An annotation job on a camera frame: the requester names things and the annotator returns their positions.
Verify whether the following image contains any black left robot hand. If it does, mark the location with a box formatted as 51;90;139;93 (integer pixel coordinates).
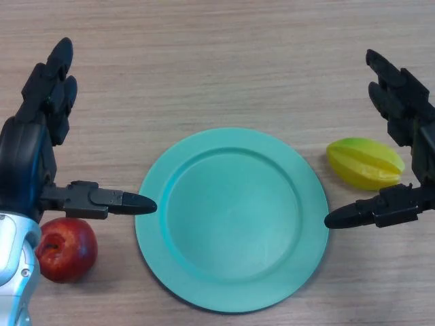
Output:
0;37;158;223

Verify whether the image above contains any yellow starfruit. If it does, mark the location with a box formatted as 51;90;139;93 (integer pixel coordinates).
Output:
326;137;406;192

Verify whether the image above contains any red apple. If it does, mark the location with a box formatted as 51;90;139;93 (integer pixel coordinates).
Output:
35;217;99;284

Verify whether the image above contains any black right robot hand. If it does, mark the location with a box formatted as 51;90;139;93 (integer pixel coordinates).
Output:
324;48;435;230

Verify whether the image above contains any green round plate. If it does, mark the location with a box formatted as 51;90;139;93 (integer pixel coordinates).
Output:
134;126;330;313

